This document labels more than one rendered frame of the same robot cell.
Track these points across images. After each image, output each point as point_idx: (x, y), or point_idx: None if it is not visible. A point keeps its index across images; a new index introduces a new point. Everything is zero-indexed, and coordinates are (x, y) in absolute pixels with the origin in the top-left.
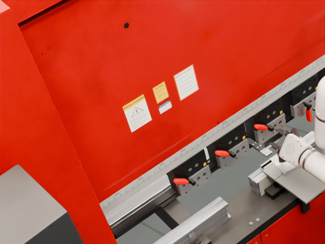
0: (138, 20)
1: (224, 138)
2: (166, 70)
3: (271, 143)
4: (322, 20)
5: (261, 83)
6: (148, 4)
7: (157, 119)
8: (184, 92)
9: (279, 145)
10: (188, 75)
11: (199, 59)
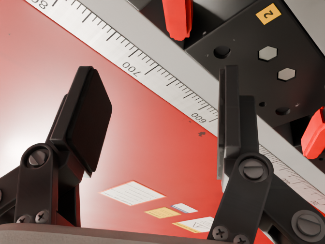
0: (91, 227)
1: (261, 101)
2: (127, 211)
3: (217, 115)
4: None
5: (6, 43)
6: None
7: (209, 212)
8: (148, 194)
9: (219, 121)
10: (118, 193)
11: (85, 187)
